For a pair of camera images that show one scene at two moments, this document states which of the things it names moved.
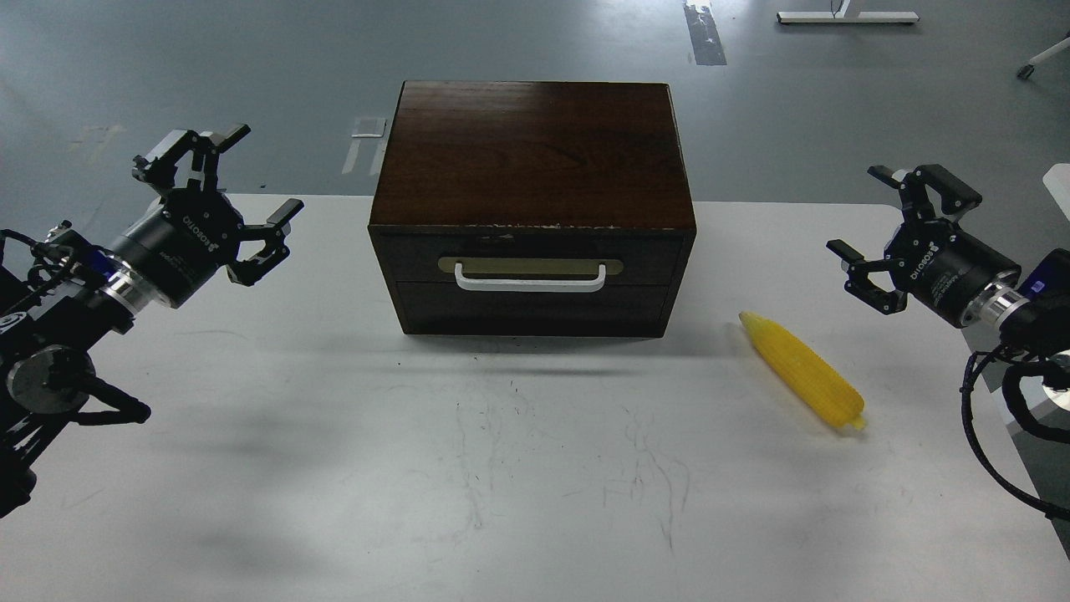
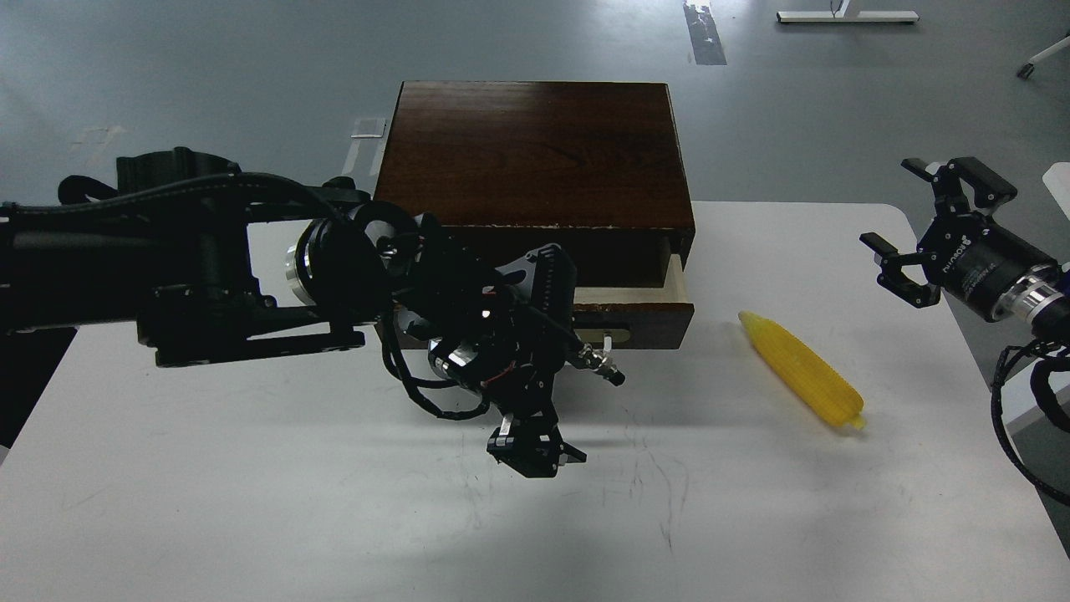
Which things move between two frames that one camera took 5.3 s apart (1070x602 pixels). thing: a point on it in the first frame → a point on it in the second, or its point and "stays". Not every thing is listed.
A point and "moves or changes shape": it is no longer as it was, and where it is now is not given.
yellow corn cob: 809,378 stays
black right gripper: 942,267 → 975,258
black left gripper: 174,247 → 514,366
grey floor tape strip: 705,38 stays
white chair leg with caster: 1026,71 stays
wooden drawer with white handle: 533,257 moves or changes shape
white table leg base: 840,16 stays
